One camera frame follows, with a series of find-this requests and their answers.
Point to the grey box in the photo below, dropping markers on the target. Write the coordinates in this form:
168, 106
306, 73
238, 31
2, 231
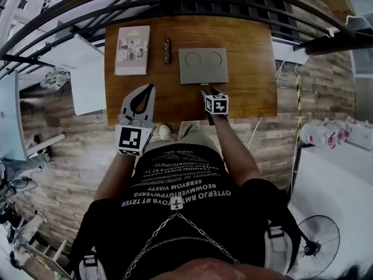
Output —
203, 66

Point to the white shoe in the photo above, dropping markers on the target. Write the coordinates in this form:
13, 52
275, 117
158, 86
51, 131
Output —
165, 131

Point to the yellow-black striped tape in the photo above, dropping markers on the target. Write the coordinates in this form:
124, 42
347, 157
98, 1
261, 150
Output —
298, 106

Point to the black standing fan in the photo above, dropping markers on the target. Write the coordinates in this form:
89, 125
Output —
316, 246

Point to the person's left forearm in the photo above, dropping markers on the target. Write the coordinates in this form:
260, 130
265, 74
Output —
116, 176

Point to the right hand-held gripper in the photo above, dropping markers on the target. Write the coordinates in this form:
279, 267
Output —
217, 105

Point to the dark-framed glasses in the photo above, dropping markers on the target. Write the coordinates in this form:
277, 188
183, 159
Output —
167, 51

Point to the white wall device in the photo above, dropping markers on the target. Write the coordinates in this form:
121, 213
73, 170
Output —
291, 54

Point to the beige trousers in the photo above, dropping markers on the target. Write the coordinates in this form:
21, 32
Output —
190, 136

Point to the pale blue panel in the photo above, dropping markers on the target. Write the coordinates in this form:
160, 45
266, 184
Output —
11, 118

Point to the white side table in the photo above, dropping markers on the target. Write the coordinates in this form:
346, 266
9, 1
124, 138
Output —
84, 77

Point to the patterned cloth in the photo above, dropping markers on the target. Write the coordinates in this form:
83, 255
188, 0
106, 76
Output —
55, 79

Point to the pack of water bottles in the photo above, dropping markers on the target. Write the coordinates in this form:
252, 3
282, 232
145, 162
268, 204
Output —
323, 134

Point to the grey illustrated book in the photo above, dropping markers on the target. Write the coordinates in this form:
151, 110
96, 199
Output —
132, 51

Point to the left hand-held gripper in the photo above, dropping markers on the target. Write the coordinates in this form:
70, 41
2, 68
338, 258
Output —
129, 140

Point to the person's right forearm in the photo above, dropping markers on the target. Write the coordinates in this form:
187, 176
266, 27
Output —
234, 152

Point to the wooden rack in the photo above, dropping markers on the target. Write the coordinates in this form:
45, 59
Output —
48, 258

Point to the white clothes hanger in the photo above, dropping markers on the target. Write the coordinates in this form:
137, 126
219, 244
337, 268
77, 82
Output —
354, 22

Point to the black printed t-shirt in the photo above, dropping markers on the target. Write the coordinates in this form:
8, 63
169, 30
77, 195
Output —
186, 232

